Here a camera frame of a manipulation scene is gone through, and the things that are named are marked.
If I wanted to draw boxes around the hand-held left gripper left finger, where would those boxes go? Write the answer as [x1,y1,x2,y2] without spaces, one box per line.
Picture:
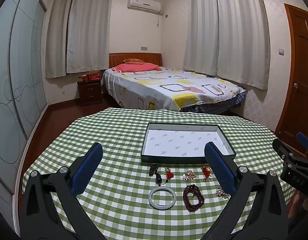
[20,142,114,240]

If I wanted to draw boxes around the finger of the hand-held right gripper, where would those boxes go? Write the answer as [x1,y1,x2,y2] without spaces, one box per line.
[296,132,308,152]
[272,138,295,159]

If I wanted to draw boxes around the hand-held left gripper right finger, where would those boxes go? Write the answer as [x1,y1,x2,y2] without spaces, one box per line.
[204,142,288,240]

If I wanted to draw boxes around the red and gold ornament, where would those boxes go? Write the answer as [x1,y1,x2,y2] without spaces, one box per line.
[200,165,212,182]

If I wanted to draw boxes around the silver pink brooch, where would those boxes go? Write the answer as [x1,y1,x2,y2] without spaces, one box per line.
[215,186,231,200]

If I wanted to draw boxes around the gold brooch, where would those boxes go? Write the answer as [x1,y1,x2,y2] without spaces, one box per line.
[182,169,197,181]

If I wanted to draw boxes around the dark red bead bracelet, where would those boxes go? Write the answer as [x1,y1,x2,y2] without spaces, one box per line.
[183,184,205,212]

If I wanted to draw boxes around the green box with white lining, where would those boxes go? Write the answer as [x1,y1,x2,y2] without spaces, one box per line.
[140,122,237,165]

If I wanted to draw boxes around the dark bead pendant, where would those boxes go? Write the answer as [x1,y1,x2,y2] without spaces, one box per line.
[149,164,165,186]

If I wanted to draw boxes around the white jade bangle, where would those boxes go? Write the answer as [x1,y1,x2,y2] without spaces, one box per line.
[148,187,176,209]

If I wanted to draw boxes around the person's right hand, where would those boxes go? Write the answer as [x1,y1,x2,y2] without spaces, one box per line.
[287,191,307,220]

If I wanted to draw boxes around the green checked tablecloth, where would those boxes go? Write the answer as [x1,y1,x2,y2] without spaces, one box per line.
[22,107,298,240]

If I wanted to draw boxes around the blue plaid bed skirt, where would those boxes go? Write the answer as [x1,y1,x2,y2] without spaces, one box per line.
[180,92,246,114]

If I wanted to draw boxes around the dark wooden nightstand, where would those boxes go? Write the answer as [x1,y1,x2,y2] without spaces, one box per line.
[77,76,104,107]

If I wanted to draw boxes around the wooden door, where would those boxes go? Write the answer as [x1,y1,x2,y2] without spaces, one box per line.
[274,3,308,155]

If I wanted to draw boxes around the bed with patterned sheet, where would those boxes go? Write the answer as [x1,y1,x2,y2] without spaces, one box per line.
[102,66,246,112]

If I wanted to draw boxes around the pink pillow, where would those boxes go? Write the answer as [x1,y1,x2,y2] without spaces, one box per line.
[111,63,162,74]

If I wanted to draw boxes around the wooden headboard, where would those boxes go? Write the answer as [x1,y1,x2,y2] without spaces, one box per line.
[109,52,163,69]

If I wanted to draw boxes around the frosted glass wardrobe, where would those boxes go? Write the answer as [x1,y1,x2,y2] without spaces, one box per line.
[0,0,48,196]

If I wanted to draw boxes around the orange cushion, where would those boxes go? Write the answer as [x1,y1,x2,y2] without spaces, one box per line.
[123,58,146,65]

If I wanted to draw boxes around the wide white curtain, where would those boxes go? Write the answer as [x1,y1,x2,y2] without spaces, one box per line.
[214,0,272,91]
[66,0,113,74]

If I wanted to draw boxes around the narrow white curtain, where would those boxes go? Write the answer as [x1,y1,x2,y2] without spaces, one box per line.
[45,0,79,79]
[182,0,221,77]

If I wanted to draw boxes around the white air conditioner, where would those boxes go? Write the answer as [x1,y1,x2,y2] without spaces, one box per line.
[127,0,162,14]

